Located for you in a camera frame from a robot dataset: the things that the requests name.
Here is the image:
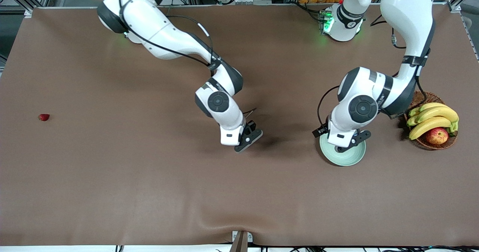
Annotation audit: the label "pale green round plate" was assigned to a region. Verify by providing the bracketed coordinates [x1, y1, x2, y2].
[319, 132, 366, 167]

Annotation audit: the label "brown wicker basket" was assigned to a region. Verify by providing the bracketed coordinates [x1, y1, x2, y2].
[403, 90, 458, 150]

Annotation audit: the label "red yellow apple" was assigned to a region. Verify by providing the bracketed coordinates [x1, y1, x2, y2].
[425, 127, 449, 145]

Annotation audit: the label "brown table cover sheet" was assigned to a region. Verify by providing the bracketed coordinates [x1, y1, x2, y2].
[0, 4, 479, 247]

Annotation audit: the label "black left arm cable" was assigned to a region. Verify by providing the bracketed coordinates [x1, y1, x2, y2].
[317, 15, 429, 129]

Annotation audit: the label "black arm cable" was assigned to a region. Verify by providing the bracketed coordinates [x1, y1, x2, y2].
[317, 15, 429, 129]
[118, 0, 216, 71]

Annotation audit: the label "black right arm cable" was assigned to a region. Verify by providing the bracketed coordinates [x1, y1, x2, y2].
[118, 0, 216, 71]

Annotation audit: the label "black floor cables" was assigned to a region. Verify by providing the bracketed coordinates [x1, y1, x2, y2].
[258, 245, 479, 252]

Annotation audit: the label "aluminium table side rail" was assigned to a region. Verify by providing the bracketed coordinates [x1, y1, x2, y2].
[461, 14, 479, 62]

